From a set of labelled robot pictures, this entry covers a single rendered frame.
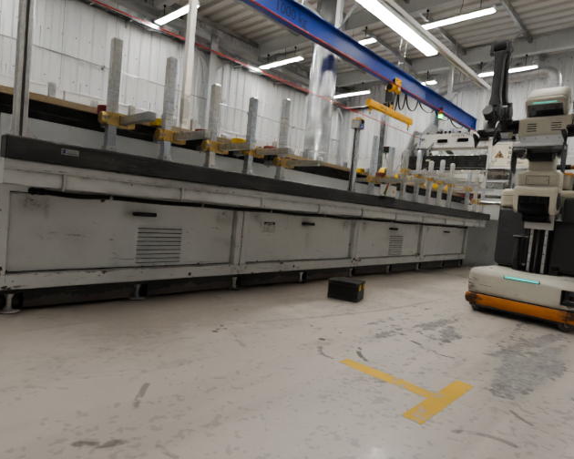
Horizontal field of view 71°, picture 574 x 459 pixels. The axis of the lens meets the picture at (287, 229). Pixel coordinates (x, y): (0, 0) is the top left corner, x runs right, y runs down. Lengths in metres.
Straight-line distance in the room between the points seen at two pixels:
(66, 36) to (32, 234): 7.88
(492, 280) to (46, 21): 8.79
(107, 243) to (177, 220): 0.39
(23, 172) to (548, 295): 2.62
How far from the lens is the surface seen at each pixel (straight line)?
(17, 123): 1.74
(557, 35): 11.69
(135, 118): 1.73
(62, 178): 1.80
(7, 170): 1.75
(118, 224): 2.13
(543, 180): 2.83
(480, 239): 5.90
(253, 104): 2.28
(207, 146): 2.06
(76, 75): 9.59
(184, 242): 2.32
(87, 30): 9.87
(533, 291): 2.75
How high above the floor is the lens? 0.54
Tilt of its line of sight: 3 degrees down
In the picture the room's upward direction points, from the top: 5 degrees clockwise
